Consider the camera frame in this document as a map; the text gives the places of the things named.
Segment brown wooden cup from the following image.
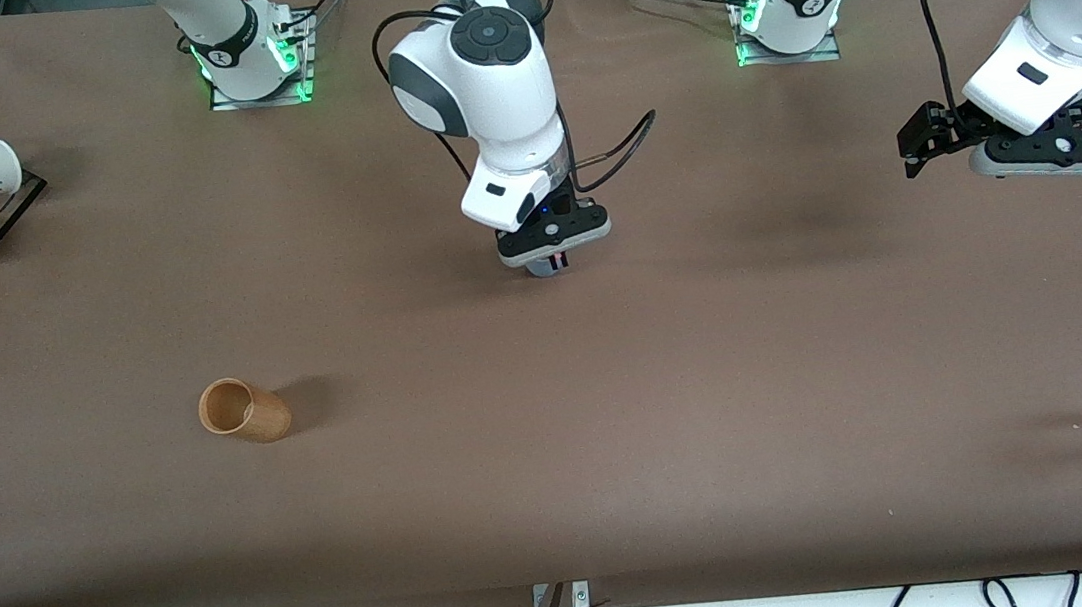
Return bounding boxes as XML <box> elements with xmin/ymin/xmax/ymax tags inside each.
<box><xmin>195</xmin><ymin>371</ymin><xmax>295</xmax><ymax>451</ymax></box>

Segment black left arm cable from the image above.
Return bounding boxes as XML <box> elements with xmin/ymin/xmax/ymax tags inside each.
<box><xmin>917</xmin><ymin>0</ymin><xmax>973</xmax><ymax>119</ymax></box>

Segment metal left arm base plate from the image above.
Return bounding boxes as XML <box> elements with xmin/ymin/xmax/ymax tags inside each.
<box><xmin>728</xmin><ymin>0</ymin><xmax>843</xmax><ymax>71</ymax></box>

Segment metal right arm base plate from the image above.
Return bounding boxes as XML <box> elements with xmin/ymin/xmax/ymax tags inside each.
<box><xmin>202</xmin><ymin>11</ymin><xmax>321</xmax><ymax>114</ymax></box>

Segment metal table edge bracket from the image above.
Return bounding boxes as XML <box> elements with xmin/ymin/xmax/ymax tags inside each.
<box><xmin>532</xmin><ymin>580</ymin><xmax>592</xmax><ymax>607</ymax></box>

